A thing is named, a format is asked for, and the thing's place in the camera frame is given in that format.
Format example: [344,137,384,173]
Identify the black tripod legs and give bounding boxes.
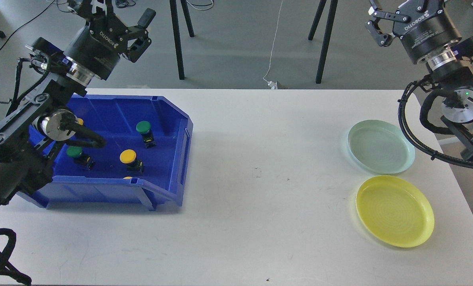
[308,0,338,84]
[168,0,195,80]

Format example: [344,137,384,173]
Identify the right black tripod legs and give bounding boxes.
[308,0,338,84]

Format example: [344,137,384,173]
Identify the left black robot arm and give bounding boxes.
[0,0,156,206]

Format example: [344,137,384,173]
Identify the yellow push button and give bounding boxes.
[119,149,144,174]

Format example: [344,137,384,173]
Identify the green push button centre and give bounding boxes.
[135,121,156,148]

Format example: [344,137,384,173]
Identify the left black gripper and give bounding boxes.
[64,0,156,80]

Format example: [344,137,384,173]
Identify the light green plate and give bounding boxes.
[346,120,415,174]

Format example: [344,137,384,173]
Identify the green push button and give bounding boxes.
[66,145,94,170]
[135,121,156,148]

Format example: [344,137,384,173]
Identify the green push button left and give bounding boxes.
[66,145,94,170]

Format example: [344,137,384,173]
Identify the white cable on floor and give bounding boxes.
[263,0,284,84]

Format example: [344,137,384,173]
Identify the black cable on floor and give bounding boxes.
[0,0,58,66]

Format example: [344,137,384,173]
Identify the blue plastic bin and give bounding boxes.
[18,95,193,211]

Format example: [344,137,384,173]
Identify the white power plug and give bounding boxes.
[267,80,280,89]

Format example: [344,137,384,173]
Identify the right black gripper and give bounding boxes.
[365,0,462,65]

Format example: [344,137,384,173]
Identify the yellow plate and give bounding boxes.
[356,175,435,248]

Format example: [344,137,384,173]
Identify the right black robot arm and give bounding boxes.
[366,0,473,169]

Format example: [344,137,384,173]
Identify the left black tripod legs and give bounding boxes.
[168,0,195,80]

